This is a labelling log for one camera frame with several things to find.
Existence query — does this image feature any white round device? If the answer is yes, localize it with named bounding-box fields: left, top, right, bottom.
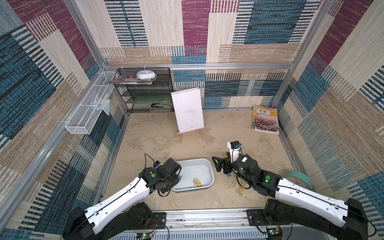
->
left=136, top=70, right=156, bottom=80

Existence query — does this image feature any white board on easel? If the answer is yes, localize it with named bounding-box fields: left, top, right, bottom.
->
left=171, top=88, right=205, bottom=134

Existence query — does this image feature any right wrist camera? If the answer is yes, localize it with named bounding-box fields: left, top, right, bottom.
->
left=227, top=141, right=242, bottom=163

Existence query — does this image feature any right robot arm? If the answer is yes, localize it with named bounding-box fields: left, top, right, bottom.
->
left=212, top=155, right=369, bottom=240

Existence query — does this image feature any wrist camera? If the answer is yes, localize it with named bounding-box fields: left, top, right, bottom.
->
left=153, top=161, right=163, bottom=169
left=227, top=141, right=242, bottom=163

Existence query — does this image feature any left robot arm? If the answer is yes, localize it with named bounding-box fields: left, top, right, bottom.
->
left=63, top=158, right=182, bottom=240

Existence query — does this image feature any magazine on shelf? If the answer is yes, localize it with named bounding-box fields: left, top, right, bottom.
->
left=108, top=75, right=157, bottom=85

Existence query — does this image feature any white plastic storage box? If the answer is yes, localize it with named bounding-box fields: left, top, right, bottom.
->
left=172, top=159, right=215, bottom=193

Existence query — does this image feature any black wire mesh shelf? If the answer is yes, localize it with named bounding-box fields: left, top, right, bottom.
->
left=114, top=67, right=174, bottom=114

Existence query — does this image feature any green tape roll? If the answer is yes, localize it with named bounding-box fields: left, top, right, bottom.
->
left=285, top=171, right=313, bottom=190

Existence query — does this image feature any white wire basket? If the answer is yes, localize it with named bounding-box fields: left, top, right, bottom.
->
left=66, top=71, right=116, bottom=135

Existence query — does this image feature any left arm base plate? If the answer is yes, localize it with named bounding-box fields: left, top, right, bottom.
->
left=146, top=212, right=167, bottom=230

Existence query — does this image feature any yellow textbook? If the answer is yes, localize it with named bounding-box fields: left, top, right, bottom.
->
left=252, top=105, right=280, bottom=135

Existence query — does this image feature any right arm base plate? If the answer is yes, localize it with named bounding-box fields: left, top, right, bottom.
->
left=246, top=209, right=291, bottom=227

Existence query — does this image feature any black stapler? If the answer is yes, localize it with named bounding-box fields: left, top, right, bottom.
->
left=151, top=104, right=171, bottom=109

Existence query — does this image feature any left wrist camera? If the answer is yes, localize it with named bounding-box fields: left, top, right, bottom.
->
left=153, top=161, right=163, bottom=169

